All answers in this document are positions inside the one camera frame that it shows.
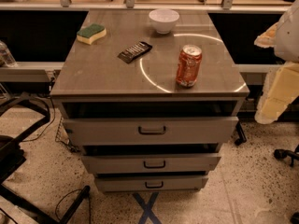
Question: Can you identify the black snack bar wrapper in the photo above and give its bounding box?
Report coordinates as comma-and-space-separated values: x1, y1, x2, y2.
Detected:
118, 41, 152, 63

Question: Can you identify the top drawer with handle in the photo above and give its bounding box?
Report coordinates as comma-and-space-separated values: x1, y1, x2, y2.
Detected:
64, 117, 238, 147

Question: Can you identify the black chair frame left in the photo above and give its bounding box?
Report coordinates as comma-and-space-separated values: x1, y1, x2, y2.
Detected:
0, 92, 90, 224

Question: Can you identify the white bowl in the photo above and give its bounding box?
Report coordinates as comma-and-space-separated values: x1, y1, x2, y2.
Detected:
149, 8, 179, 34

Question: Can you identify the bottom drawer with handle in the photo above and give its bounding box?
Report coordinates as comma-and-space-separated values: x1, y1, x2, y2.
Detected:
94, 175, 208, 192

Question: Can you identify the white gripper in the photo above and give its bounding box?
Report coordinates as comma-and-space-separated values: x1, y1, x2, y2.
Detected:
254, 0, 299, 124

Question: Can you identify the middle drawer with handle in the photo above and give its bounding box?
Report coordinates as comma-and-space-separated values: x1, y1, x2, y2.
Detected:
81, 153, 221, 174

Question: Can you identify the black office chair base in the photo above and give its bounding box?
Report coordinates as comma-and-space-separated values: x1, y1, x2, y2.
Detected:
274, 145, 299, 167

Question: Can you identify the black floor cable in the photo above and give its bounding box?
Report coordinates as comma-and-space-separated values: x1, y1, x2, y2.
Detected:
54, 189, 92, 224

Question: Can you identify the grey drawer cabinet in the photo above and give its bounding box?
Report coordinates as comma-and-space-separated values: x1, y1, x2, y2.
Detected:
50, 9, 249, 180

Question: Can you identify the orange soda can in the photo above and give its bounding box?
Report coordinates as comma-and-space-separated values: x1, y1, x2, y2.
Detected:
176, 45, 202, 87

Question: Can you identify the clear plastic bottle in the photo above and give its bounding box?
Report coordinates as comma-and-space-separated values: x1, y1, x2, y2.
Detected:
0, 40, 18, 67

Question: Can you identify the green yellow sponge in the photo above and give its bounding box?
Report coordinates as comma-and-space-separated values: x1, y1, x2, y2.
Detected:
77, 23, 107, 45

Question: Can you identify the drawer with handle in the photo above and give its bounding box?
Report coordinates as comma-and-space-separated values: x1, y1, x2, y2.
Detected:
94, 175, 208, 192
64, 117, 238, 147
81, 153, 221, 174

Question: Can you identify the blue tape cross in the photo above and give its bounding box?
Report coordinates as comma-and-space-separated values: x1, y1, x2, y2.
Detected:
133, 192, 162, 224

